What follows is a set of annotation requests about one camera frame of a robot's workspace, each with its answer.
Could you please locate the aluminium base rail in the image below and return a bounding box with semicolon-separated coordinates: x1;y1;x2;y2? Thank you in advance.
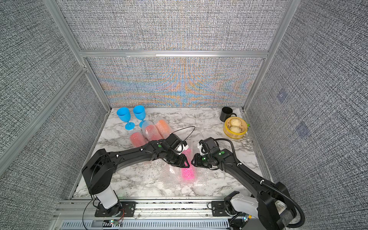
51;196;297;230

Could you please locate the yellow bamboo steamer basket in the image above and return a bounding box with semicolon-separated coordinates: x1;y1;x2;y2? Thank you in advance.
223;117;250;140

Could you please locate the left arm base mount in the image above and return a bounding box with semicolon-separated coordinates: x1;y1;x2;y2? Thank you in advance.
94;201;137;218

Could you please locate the pink wine glass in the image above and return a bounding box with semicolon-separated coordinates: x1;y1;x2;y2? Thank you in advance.
181;149;196;182

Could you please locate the red wine glass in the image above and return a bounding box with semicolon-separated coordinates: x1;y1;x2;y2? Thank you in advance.
142;120;163;141

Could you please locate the bubble wrap sheet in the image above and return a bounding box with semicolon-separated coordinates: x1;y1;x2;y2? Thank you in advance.
155;160;225;196

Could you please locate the upper white bun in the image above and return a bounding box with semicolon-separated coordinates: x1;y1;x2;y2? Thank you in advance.
230;118;242;127

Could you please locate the coral wrapped wine glass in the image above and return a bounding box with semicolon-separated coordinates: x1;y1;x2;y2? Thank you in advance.
129;131;148;148

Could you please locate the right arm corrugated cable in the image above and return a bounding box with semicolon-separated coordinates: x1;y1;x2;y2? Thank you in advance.
215;137;306;229

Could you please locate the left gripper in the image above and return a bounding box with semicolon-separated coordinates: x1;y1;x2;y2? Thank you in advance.
165;150;192;168

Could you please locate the aluminium frame crossbar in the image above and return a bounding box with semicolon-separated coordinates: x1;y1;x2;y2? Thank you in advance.
79;50;269;58

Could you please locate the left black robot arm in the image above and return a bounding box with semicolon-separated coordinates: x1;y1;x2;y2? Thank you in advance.
81;133;190;217

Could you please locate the orange wrapped wine glass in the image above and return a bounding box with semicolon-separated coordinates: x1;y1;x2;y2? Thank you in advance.
154;118;173;139

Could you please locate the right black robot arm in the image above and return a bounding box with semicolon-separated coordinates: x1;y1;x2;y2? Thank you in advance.
191;137;305;230

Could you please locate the black mug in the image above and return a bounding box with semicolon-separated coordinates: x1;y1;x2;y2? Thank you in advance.
219;107;237;122

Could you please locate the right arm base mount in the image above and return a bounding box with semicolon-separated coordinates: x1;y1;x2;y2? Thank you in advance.
207;189;258;217

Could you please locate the blue wine glass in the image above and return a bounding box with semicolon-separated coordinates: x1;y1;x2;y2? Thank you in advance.
133;105;146;128
117;107;135;130

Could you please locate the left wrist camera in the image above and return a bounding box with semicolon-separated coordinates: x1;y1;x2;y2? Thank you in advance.
176;141;189;153

